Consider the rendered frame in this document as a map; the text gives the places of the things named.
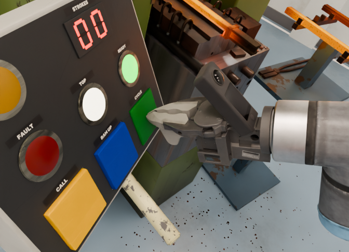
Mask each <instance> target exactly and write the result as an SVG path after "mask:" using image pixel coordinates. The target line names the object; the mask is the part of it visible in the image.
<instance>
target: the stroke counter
mask: <svg viewBox="0 0 349 252"><path fill-rule="evenodd" d="M96 13H98V14H99V17H100V19H101V21H100V22H98V23H97V24H96V23H95V21H94V18H93V15H94V14H96ZM91 14H92V15H91V16H90V17H91V19H92V22H93V24H94V26H95V25H96V27H95V29H96V32H97V35H98V37H101V38H103V37H104V36H105V35H106V32H107V30H106V27H105V24H104V22H102V21H103V19H102V16H101V13H100V11H98V10H97V9H96V10H94V11H93V12H91ZM81 22H82V23H83V25H84V27H85V30H86V31H85V32H84V33H82V34H79V31H78V29H77V27H76V25H78V24H79V23H81ZM101 24H102V25H103V27H104V30H105V32H104V33H103V34H102V35H100V34H99V31H98V28H97V27H98V26H99V25H101ZM73 27H74V29H75V31H76V34H77V36H78V37H79V36H80V38H79V40H80V43H81V45H82V47H83V49H84V48H85V49H87V48H89V47H90V46H92V42H93V41H92V38H91V36H90V34H89V32H87V31H88V29H87V26H86V24H85V21H84V20H83V21H82V19H79V20H78V21H76V22H75V25H74V26H73ZM86 34H87V35H88V37H89V40H90V43H89V44H88V45H86V46H85V45H84V43H83V41H82V37H83V36H85V35H86Z"/></svg>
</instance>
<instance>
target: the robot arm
mask: <svg viewBox="0 0 349 252"><path fill-rule="evenodd" d="M194 86H195V87H196V88H197V89H198V90H199V91H200V92H201V94H202V95H203V96H204V97H196V98H189V99H184V100H179V101H177V102H174V103H170V104H167V105H164V106H162V107H159V108H156V109H154V110H153V111H151V112H149V113H148V114H147V115H146V119H147V120H148V121H149V122H150V123H151V124H153V125H155V126H156V127H158V128H159V129H160V130H161V132H162V134H163V135H164V137H165V139H166V140H167V142H168V143H170V144H172V145H177V144H178V143H179V140H180V138H181V137H186V138H194V137H196V140H195V141H196V145H197V149H198V150H199V151H197V154H198V158H199V162H203V163H211V164H219V165H227V166H230V164H231V161H232V159H233V158H236V159H241V160H250V161H259V162H269V163H270V161H271V154H272V158H273V160H274V161H277V162H286V163H296V164H305V165H314V166H322V171H321V182H320V194H319V203H318V205H317V210H318V216H319V219H320V221H321V223H322V225H323V226H324V227H325V228H326V229H327V230H328V231H329V232H330V233H332V234H333V235H335V236H337V237H339V238H341V239H343V240H346V241H349V102H345V101H318V102H317V101H304V100H278V101H277V102H276V104H275V106H264V108H263V111H262V116H261V117H258V113H257V111H256V110H255V109H254V108H253V107H252V105H251V104H250V103H249V102H248V101H247V100H246V98H245V97H244V96H243V95H242V94H241V93H240V92H239V90H238V89H237V88H236V87H235V86H234V85H233V83H232V82H231V81H230V80H229V79H228V78H227V76H226V75H225V74H224V73H223V72H222V71H221V70H220V68H219V67H218V66H217V65H216V64H215V63H214V62H213V61H210V62H208V63H207V64H206V65H204V66H203V67H202V68H201V70H200V71H199V73H198V75H197V77H196V79H195V80H194ZM205 157H212V158H220V162H217V161H209V160H206V158H205Z"/></svg>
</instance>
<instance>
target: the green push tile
mask: <svg viewBox="0 0 349 252"><path fill-rule="evenodd" d="M156 108H157V107H156V104H155V101H154V98H153V94H152V91H151V89H150V88H148V89H147V90H146V92H145V93H144V94H143V95H142V96H141V98H140V99H139V100H138V101H137V102H136V104H135V105H134V106H133V107H132V108H131V110H130V111H129V114H130V116H131V119H132V121H133V124H134V126H135V129H136V131H137V134H138V136H139V139H140V141H141V144H142V145H145V143H146V142H147V140H148V138H149V137H150V135H151V134H152V132H153V131H154V129H155V128H156V126H155V125H153V124H151V123H150V122H149V121H148V120H147V119H146V115H147V114H148V113H149V112H151V111H153V110H154V109H156Z"/></svg>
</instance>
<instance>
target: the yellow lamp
mask: <svg viewBox="0 0 349 252"><path fill-rule="evenodd" d="M20 97H21V87H20V83H19V81H18V79H17V77H16V76H15V75H14V74H13V73H12V72H11V71H10V70H8V69H6V68H3V67H0V114H4V113H7V112H9V111H11V110H12V109H14V108H15V107H16V105H17V104H18V102H19V100H20Z"/></svg>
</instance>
